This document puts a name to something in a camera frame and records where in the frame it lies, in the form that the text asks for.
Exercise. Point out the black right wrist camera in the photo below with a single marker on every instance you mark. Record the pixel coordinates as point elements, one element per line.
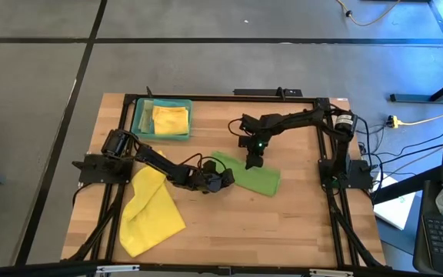
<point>244,141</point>

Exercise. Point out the yellow power plug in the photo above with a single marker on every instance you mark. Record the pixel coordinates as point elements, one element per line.
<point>394,122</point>

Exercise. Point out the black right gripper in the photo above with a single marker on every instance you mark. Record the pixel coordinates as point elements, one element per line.
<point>258,142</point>

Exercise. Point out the translucent teal plastic bin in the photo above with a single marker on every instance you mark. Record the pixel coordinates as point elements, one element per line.
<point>135,131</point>

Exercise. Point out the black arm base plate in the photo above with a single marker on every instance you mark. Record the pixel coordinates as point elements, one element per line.
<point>360,175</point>
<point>94,169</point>

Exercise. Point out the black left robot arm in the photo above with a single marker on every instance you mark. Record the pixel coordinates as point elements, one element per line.
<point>156,161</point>

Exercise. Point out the yellow microfiber towel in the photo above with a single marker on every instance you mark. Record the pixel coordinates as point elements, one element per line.
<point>148,219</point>
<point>170,120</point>

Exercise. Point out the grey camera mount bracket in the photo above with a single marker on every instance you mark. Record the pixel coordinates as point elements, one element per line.
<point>224,270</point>

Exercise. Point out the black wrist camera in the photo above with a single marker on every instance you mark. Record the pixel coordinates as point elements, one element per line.
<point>244,141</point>
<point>209,166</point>

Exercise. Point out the black desk leg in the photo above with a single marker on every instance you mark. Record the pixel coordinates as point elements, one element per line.
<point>414,98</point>

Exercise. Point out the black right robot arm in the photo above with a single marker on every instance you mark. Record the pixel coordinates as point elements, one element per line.
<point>306,117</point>

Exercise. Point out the silver metal bracket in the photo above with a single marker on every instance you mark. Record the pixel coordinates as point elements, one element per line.
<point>117,268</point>
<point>331,273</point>

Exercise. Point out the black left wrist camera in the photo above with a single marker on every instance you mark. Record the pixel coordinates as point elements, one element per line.
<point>209,166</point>

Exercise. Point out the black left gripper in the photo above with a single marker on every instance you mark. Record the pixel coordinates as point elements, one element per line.
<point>208,182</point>

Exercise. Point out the black aluminium table frame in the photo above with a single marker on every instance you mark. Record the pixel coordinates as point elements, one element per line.
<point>225,98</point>

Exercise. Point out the green microfiber towel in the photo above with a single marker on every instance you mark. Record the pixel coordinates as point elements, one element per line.
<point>260,179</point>

